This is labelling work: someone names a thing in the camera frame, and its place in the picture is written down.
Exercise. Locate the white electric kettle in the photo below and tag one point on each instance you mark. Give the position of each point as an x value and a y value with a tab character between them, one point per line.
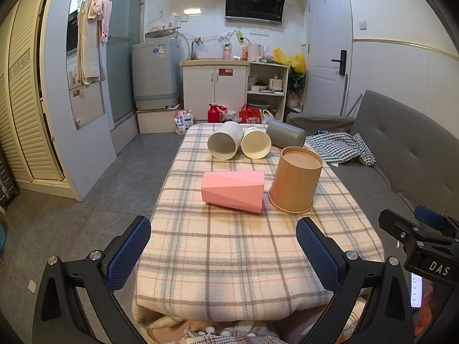
254	52

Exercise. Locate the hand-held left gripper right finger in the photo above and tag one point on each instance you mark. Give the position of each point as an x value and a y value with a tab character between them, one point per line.
318	256

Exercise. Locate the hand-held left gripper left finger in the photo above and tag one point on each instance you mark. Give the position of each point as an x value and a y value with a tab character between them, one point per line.
129	254

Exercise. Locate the cream cup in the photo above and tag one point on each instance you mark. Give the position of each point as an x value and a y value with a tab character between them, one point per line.
255	143

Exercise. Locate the brown cup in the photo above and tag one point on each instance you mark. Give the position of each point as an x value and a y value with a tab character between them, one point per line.
296	179

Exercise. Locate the pink faceted cup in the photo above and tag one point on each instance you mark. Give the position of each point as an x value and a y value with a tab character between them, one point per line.
233	191

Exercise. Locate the white sink cabinet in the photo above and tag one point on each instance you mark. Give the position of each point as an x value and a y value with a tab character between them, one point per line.
214	86

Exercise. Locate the white door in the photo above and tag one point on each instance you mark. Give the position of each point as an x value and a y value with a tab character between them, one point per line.
324	43

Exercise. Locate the grey cup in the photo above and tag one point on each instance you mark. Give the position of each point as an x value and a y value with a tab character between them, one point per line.
287	134

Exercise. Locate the red thermos flask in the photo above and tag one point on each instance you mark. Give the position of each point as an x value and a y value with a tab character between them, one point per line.
213	113

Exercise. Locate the pink hanging cloth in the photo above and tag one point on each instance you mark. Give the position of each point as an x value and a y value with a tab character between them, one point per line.
102	16

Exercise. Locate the wall mirror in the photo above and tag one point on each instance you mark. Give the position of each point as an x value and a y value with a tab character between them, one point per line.
84	89

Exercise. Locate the red shopping bag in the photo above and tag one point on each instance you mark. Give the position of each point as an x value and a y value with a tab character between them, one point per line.
251	115

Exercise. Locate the white cup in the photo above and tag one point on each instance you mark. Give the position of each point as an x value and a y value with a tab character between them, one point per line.
226	139

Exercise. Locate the grey washing machine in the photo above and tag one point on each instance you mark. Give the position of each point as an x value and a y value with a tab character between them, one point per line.
154	71

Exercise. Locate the white printed package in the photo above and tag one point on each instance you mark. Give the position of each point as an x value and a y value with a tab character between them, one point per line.
183	122

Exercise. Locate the louvered closet doors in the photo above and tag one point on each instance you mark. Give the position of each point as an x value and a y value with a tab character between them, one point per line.
25	96

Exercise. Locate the green checked cloth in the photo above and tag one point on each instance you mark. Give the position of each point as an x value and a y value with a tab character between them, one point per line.
340	145

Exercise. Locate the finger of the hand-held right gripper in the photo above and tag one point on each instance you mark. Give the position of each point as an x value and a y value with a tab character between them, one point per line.
398	224
429	218

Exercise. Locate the plaid blanket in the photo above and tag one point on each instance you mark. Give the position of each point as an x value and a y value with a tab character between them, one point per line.
233	258

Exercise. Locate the beige hanging towel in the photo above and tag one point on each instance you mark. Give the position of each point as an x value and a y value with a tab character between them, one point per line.
87	46

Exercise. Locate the white small cooker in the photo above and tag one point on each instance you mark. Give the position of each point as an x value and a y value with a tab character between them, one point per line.
276	84

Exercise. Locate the white washing machine platform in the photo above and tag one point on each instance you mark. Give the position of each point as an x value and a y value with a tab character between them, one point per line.
156	120

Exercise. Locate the green plant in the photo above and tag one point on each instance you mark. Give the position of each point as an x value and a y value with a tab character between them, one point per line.
297	79

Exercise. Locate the pink bottle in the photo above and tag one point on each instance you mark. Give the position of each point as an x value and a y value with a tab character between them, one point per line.
226	52

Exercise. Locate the white light switch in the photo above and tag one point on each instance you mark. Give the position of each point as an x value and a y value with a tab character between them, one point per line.
362	24

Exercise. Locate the grey sofa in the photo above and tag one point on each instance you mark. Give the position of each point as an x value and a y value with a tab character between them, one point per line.
398	139

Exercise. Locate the orange bottle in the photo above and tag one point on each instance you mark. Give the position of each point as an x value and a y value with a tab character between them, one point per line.
244	52

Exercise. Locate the white open shelf unit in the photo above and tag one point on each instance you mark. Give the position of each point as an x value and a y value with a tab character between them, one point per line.
267	86

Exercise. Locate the yellow plastic bag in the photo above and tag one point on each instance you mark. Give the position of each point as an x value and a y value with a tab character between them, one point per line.
292	60

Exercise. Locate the black range hood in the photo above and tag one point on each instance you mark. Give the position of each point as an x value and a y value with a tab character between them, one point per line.
255	1

